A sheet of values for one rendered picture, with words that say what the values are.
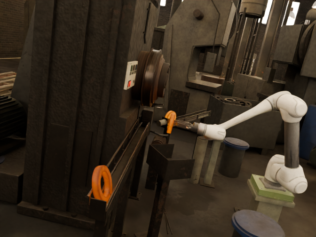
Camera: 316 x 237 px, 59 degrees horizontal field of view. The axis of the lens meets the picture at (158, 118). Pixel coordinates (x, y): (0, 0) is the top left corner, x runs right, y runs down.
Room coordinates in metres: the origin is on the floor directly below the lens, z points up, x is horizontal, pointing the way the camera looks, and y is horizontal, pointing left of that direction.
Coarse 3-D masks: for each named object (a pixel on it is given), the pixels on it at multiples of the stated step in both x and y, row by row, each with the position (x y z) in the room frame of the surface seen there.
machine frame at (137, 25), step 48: (48, 0) 1.83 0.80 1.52; (96, 0) 1.84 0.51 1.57; (144, 0) 2.08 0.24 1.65; (48, 48) 1.83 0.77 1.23; (96, 48) 1.84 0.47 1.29; (144, 48) 2.42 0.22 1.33; (48, 96) 1.86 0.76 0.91; (96, 96) 1.83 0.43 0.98; (48, 144) 1.86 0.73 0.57; (96, 144) 1.80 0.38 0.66; (48, 192) 1.85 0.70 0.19
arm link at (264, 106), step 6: (264, 102) 2.12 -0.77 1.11; (252, 108) 2.12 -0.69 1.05; (258, 108) 2.10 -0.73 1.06; (264, 108) 2.09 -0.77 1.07; (270, 108) 2.10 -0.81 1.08; (240, 114) 2.15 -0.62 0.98; (246, 114) 2.11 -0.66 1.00; (252, 114) 2.10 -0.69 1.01; (258, 114) 2.10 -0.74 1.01; (234, 120) 2.16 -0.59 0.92; (240, 120) 2.13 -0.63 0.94; (222, 126) 2.19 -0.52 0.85; (228, 126) 2.18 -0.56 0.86
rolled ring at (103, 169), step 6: (96, 168) 1.24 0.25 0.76; (102, 168) 1.25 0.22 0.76; (96, 174) 1.20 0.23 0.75; (102, 174) 1.31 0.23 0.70; (108, 174) 1.31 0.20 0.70; (96, 180) 1.18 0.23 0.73; (108, 180) 1.31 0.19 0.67; (96, 186) 1.17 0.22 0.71; (108, 186) 1.30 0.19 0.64; (96, 192) 1.16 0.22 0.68; (102, 192) 1.19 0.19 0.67; (108, 192) 1.27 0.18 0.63; (96, 198) 1.17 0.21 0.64; (102, 198) 1.17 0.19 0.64; (108, 198) 1.24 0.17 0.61
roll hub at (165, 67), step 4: (164, 64) 2.23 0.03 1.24; (168, 64) 2.24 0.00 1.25; (164, 68) 2.19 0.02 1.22; (168, 68) 2.31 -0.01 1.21; (164, 72) 2.17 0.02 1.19; (168, 72) 2.37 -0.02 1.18; (160, 76) 2.15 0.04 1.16; (164, 76) 2.15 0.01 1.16; (160, 80) 2.15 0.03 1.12; (164, 80) 2.15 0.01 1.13; (160, 84) 2.15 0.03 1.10; (164, 84) 2.15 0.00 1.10; (160, 88) 2.16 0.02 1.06; (164, 88) 2.35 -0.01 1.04; (160, 92) 2.17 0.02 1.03; (164, 92) 2.32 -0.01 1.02; (160, 96) 2.22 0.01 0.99
